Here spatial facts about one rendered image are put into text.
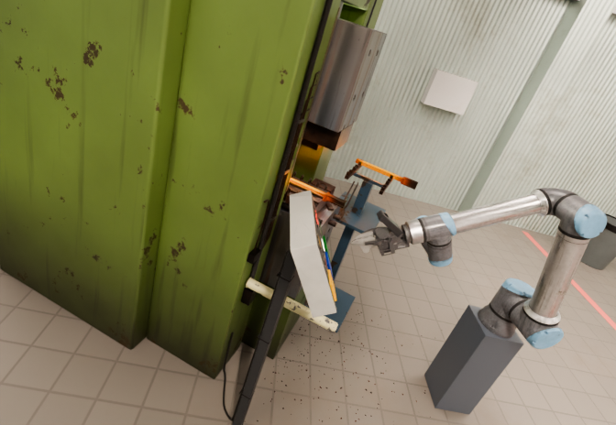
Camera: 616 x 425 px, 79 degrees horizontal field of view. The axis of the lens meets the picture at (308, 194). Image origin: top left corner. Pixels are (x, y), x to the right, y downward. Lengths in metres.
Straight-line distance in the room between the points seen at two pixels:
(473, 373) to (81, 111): 2.26
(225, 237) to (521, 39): 3.96
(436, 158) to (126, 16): 3.95
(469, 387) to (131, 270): 1.87
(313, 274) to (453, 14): 3.73
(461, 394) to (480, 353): 0.33
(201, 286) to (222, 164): 0.62
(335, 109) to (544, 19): 3.63
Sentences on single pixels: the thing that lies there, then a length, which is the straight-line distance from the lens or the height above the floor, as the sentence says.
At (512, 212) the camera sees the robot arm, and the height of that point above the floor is 1.28.
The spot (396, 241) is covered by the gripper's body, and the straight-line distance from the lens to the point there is 1.44.
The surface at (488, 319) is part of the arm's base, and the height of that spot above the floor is 0.64.
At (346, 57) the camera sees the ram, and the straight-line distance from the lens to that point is 1.51.
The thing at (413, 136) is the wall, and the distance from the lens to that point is 4.65.
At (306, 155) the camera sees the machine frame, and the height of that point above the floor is 1.07.
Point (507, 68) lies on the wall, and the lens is 4.82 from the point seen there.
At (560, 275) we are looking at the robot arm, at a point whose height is 1.11.
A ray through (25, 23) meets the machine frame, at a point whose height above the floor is 1.41.
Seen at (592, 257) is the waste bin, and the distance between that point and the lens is 5.69.
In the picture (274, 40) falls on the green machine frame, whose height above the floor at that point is 1.65.
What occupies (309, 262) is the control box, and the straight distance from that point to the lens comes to 1.12.
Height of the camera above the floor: 1.78
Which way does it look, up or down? 26 degrees down
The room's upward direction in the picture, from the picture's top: 18 degrees clockwise
